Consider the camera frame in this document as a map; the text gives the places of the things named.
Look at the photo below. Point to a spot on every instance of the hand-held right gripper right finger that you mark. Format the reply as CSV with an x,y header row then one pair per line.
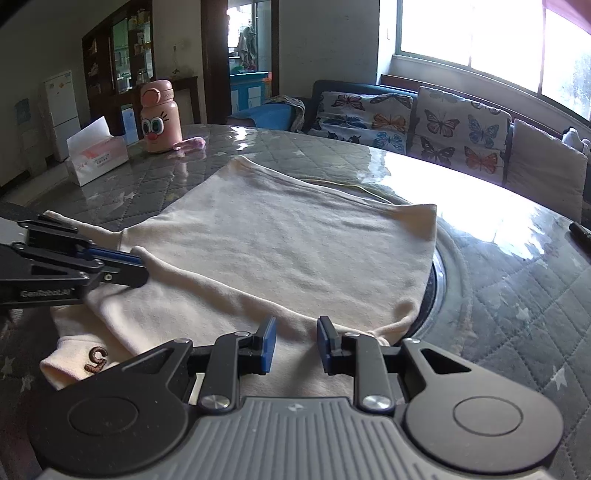
x,y
327,346

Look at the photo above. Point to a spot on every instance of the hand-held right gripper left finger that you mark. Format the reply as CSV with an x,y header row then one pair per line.
x,y
268,346

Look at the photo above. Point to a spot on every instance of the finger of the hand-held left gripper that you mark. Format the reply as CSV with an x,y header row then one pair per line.
x,y
129,276
115,257

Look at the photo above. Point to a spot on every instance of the cream sweater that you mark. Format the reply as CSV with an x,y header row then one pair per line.
x,y
286,249

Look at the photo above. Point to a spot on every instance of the hanging clothes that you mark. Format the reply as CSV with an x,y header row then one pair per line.
x,y
244,46

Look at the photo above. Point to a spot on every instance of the white tissue box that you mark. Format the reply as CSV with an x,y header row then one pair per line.
x,y
99,159

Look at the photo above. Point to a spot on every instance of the round table turntable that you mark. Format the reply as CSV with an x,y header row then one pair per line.
x,y
436,281

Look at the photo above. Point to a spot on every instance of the small pink cloth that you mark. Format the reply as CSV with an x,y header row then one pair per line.
x,y
189,144

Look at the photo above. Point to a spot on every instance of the pink cartoon-face bottle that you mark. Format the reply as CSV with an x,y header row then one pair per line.
x,y
159,120

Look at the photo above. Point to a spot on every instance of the white refrigerator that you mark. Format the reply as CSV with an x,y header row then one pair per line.
x,y
62,110

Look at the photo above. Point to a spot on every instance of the dark wooden side table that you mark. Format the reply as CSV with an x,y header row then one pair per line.
x,y
189,99

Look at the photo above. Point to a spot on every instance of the dark wooden display cabinet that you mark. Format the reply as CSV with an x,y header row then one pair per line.
x,y
101,60

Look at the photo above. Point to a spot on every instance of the blue blanket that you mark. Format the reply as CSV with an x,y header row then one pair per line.
x,y
263,117

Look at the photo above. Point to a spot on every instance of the blue and white cabinet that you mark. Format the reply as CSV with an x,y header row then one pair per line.
x,y
249,92

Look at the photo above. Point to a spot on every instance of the butterfly print cushion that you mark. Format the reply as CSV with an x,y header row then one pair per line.
x,y
457,134
360,120

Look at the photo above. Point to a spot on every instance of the grey crumpled cloth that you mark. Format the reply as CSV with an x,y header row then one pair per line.
x,y
293,108

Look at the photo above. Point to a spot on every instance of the dark blue sofa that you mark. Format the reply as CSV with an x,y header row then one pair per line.
x,y
332,86

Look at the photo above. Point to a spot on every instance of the plain beige cushion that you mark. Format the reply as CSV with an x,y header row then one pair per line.
x,y
545,175

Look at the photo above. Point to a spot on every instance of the black remote control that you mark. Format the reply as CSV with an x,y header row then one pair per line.
x,y
581,235

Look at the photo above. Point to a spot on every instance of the white plush toy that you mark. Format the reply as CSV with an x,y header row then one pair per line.
x,y
575,141

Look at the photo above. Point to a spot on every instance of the large window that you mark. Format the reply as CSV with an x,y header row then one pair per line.
x,y
461,32

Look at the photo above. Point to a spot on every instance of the pink window blind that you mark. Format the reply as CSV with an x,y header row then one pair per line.
x,y
572,11

